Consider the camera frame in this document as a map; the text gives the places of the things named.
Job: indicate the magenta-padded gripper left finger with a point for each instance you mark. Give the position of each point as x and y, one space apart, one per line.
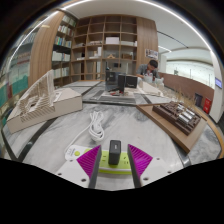
71 171

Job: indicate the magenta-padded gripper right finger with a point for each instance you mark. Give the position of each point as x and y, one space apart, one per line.
156 170

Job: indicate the black charger block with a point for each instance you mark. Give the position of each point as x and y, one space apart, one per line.
114 151

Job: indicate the green and white power strip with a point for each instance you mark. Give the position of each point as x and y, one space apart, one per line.
75 152

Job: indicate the brown building model on board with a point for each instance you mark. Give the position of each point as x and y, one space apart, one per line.
175 118

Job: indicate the white architectural model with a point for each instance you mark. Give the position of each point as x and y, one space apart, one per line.
60 103

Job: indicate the small white building model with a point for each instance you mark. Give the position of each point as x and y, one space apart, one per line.
150 88

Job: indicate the black building model on base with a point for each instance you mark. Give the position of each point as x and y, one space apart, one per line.
113 80

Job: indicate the person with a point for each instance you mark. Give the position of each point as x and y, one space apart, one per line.
148 69

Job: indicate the glass-fronted bookshelf with books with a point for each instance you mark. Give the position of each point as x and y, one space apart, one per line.
16 80

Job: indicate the wooden shelf unit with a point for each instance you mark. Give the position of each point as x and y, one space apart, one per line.
103 50

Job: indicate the blue wall screen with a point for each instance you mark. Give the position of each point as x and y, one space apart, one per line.
218 83

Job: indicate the wall poster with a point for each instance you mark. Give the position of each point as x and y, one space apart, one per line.
151 54

